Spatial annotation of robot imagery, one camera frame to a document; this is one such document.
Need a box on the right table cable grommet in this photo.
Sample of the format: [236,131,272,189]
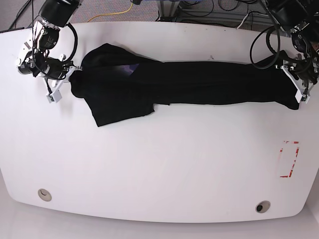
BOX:
[255,201,271,214]

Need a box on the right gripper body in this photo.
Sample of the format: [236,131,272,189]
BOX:
[43,57,82,94]

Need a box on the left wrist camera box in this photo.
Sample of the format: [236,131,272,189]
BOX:
[295,90,310,104]

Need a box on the left table cable grommet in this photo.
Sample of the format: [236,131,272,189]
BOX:
[38,189,52,202]

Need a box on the red tape rectangle marking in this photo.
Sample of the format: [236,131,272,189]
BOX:
[277,141,300,178]

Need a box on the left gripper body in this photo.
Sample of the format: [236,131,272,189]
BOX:
[279,53,319,96]

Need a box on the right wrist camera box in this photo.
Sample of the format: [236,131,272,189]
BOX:
[46,90,62,103]

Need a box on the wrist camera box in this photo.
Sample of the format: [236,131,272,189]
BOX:
[295,90,310,104]
[46,90,62,103]

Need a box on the yellow cable on floor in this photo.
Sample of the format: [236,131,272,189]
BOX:
[87,0,134,23]

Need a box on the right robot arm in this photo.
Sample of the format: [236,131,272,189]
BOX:
[16,0,82,102]

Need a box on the table cable grommet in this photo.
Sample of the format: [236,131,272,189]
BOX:
[38,189,52,202]
[255,201,271,214]

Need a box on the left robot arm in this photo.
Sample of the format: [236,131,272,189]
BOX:
[253,0,319,101]

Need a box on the black t-shirt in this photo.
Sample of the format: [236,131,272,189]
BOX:
[69,44,299,126]

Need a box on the white cable on floor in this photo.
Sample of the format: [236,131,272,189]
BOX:
[236,13,250,29]

